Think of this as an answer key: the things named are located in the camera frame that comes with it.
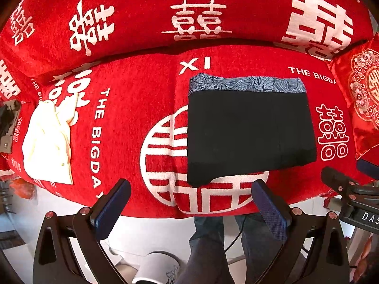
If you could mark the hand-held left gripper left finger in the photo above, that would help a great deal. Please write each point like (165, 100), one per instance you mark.
(109, 210)

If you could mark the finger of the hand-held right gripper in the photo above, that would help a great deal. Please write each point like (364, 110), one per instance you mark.
(334, 179)
(370, 168)

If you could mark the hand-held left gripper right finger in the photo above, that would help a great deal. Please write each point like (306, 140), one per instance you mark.
(269, 213)

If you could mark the black pants with patterned waistband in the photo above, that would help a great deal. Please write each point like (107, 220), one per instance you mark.
(245, 130)

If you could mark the white printed cup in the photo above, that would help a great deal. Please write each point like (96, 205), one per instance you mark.
(154, 267)

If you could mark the red embroidered cushion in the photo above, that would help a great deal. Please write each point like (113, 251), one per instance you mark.
(364, 94)

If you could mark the person's legs in jeans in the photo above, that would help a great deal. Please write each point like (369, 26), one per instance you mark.
(207, 257)

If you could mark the orange red ornament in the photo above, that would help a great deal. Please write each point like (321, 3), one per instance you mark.
(22, 188)

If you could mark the cream garment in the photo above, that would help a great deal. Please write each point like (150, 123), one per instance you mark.
(47, 142)

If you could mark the grey plastic device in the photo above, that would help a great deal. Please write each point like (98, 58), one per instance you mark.
(9, 124)

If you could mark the red printed sofa cover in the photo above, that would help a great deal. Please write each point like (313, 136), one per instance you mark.
(133, 65)

